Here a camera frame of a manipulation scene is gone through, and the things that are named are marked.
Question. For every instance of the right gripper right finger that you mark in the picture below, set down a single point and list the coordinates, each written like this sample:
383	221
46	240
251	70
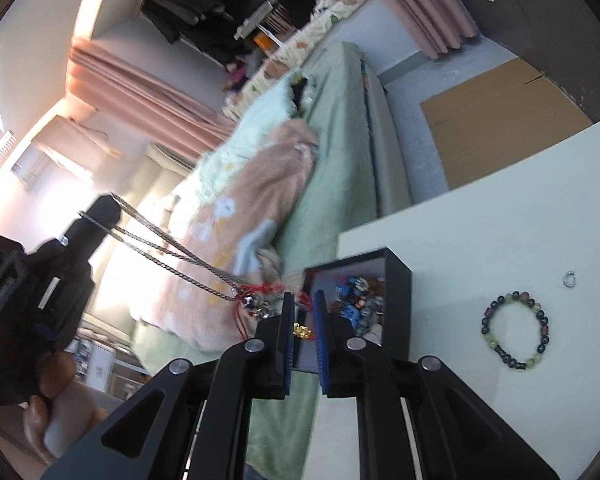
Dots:
416	420

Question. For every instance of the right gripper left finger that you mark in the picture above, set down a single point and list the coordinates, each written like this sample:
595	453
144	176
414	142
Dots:
190	421

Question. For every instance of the black jewelry box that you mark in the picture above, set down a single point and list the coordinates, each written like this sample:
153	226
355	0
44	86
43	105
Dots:
394	334

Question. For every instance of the left hand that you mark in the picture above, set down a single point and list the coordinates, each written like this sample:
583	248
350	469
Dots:
63	412

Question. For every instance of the blue flower knot ornament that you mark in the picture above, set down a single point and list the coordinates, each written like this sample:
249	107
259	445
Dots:
360	299

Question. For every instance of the peach plush blanket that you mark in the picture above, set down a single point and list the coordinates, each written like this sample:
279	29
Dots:
216	294

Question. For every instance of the white side table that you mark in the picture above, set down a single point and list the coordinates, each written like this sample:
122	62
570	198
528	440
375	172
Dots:
532	227

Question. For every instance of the pink curtain by window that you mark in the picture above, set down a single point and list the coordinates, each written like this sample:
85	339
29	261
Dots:
170	117

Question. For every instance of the green bed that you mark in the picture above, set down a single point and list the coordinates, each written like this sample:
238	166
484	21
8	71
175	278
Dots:
348	105

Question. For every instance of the flattened cardboard sheet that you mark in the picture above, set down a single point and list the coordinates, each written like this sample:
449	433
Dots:
498	118

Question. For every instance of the pink curtain by wall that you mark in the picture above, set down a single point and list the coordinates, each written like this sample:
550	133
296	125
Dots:
437	26

